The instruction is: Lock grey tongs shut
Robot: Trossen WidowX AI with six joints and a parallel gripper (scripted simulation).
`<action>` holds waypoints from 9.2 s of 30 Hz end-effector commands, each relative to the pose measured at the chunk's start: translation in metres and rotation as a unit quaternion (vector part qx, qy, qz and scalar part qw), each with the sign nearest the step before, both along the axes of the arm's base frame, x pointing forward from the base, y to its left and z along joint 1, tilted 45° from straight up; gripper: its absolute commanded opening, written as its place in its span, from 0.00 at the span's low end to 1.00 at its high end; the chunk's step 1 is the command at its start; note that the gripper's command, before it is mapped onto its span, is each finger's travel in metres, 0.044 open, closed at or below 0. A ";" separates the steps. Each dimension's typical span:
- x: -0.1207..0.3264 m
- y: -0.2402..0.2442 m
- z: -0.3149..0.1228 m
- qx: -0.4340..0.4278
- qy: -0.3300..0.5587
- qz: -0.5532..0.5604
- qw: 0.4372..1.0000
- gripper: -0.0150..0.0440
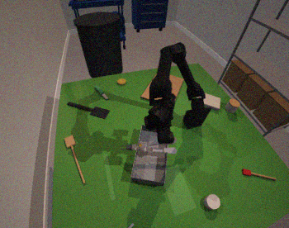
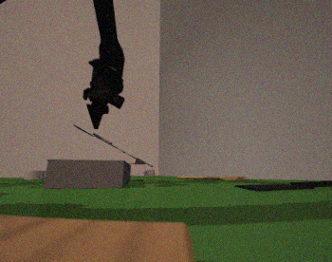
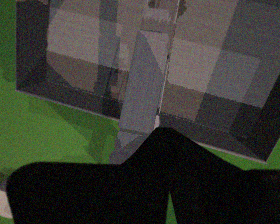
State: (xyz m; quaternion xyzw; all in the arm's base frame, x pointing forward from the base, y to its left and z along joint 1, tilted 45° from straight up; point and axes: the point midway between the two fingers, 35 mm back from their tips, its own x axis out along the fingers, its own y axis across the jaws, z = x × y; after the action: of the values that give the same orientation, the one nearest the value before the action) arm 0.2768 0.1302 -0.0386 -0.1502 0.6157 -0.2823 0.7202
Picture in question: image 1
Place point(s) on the wooden board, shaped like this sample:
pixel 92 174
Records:
pixel 176 84

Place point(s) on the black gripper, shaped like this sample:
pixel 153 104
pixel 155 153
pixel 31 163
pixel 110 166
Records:
pixel 165 136

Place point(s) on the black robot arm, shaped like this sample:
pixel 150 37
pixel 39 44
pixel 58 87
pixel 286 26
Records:
pixel 161 86

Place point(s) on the black spatula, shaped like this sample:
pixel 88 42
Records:
pixel 96 111

